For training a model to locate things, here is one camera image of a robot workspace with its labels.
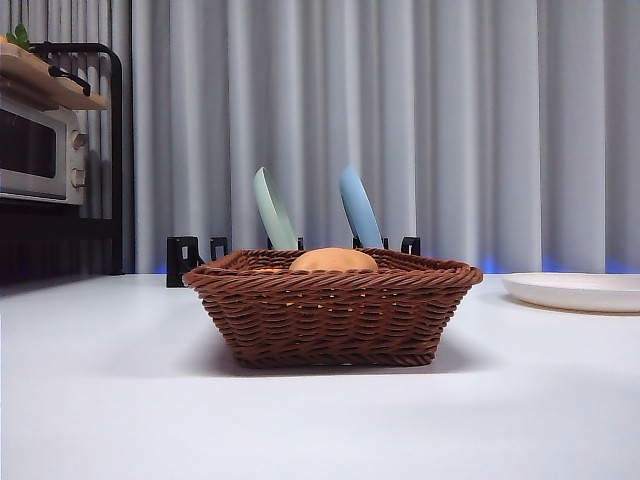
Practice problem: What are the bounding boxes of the green plant leaves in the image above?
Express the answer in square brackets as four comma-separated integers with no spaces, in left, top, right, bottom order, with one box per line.
[4,23,34,51]

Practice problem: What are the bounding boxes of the pale green plate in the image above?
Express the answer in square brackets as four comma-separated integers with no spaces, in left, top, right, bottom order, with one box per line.
[252,166,299,250]

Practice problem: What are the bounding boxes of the black dish rack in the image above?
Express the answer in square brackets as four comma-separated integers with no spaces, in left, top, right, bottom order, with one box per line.
[166,234,421,289]

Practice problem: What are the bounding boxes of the wooden tray with black handle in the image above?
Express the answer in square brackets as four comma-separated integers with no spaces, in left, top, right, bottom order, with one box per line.
[0,42,110,111]

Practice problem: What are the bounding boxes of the cream white plate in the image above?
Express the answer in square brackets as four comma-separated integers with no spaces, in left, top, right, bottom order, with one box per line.
[502,272,640,314]

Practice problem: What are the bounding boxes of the brown potato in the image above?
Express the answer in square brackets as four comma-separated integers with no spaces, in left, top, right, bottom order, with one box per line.
[288,246,380,273]

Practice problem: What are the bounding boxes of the brown wicker basket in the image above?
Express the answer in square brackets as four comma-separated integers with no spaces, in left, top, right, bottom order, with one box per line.
[182,248,485,370]

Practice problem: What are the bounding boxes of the silver toaster oven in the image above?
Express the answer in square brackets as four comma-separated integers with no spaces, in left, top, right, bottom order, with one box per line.
[0,92,86,206]

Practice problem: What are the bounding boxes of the grey pleated curtain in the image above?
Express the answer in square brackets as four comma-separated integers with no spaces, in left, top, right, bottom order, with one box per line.
[0,0,640,275]

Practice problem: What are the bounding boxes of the pale blue plate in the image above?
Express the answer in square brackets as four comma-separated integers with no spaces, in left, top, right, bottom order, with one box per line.
[338,165,385,250]

